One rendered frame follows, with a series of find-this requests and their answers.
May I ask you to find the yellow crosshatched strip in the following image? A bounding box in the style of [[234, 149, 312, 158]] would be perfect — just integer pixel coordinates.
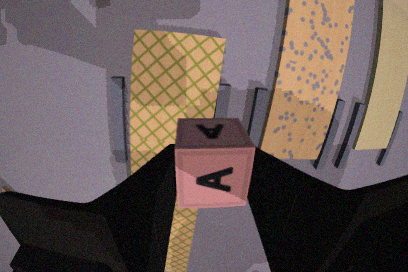
[[131, 30, 227, 272]]

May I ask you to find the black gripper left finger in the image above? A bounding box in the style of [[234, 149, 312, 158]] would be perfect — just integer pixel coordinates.
[[0, 144, 177, 272]]

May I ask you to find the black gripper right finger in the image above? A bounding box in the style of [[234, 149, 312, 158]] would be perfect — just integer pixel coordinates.
[[247, 147, 408, 272]]

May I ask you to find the pink alphabet block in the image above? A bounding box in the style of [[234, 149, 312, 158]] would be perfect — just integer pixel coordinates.
[[175, 118, 255, 208]]

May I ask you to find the pale yellow flat strip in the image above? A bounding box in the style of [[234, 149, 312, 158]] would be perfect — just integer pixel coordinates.
[[352, 4, 408, 151]]

